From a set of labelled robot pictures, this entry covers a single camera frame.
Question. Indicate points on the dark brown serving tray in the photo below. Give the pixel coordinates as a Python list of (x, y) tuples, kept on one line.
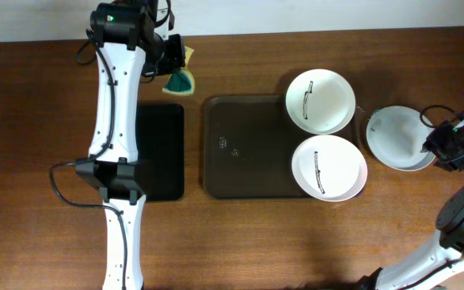
[(249, 142)]

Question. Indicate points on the white plate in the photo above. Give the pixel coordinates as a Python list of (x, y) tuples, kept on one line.
[(395, 136), (329, 168), (320, 101)]

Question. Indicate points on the black rectangular sponge tray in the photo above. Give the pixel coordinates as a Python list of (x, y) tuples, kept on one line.
[(160, 138)]

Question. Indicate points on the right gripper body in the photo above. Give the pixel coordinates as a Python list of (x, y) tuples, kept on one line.
[(456, 149)]

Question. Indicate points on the green and yellow sponge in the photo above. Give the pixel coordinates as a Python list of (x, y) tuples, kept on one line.
[(182, 81)]

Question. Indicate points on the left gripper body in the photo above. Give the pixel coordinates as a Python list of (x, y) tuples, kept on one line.
[(171, 56)]

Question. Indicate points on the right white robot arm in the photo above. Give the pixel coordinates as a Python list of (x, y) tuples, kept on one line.
[(442, 256)]

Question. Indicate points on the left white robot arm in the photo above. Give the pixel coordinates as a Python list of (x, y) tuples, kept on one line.
[(132, 40)]

